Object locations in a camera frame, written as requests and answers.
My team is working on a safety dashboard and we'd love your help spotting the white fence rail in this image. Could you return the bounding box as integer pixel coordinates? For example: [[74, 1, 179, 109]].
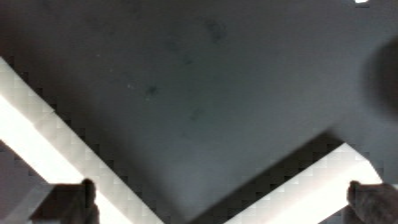
[[0, 57, 163, 224], [224, 143, 382, 224]]

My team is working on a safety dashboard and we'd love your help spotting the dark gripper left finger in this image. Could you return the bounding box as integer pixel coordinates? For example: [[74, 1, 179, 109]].
[[12, 179, 99, 224]]

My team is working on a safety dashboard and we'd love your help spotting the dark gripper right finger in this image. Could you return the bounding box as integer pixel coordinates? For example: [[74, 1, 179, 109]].
[[346, 181, 398, 224]]

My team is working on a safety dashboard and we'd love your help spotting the white right fence rail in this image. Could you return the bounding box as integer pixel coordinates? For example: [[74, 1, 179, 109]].
[[224, 143, 382, 224]]

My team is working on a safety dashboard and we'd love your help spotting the white front fence rail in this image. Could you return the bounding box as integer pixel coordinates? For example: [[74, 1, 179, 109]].
[[0, 57, 163, 224]]

